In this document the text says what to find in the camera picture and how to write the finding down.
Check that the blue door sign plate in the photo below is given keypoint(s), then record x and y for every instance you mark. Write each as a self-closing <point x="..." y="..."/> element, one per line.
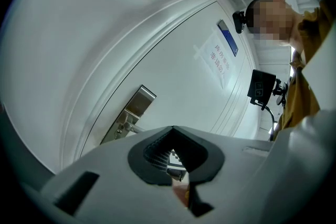
<point x="229" y="39"/>

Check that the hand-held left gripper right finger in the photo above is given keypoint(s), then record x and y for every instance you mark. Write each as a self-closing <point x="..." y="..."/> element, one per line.
<point x="236" y="165"/>

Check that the black head-worn camera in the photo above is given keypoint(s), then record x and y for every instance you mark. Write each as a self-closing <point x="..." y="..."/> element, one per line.
<point x="239" y="21"/>

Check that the mustard shirt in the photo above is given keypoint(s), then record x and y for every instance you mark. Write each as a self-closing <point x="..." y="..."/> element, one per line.
<point x="299" y="102"/>

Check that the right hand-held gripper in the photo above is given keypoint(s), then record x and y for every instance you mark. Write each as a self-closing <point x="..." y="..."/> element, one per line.
<point x="174" y="160"/>

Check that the white door with metal handle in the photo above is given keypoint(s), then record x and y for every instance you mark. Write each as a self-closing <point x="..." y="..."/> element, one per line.
<point x="183" y="86"/>

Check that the black chest-mounted device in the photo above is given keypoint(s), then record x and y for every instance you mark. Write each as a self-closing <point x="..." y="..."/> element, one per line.
<point x="261" y="86"/>

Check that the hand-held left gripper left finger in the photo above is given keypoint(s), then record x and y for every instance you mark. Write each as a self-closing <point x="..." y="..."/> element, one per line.
<point x="110" y="165"/>

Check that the white paper notice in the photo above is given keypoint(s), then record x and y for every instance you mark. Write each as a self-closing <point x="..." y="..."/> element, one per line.
<point x="218" y="60"/>

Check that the person's head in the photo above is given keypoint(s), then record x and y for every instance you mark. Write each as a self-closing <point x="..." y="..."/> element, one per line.
<point x="273" y="21"/>

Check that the person's right forearm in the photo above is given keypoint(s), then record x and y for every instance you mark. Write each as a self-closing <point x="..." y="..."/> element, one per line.
<point x="179" y="192"/>

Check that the black device mount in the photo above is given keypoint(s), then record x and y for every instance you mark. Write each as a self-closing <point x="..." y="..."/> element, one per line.
<point x="280" y="91"/>

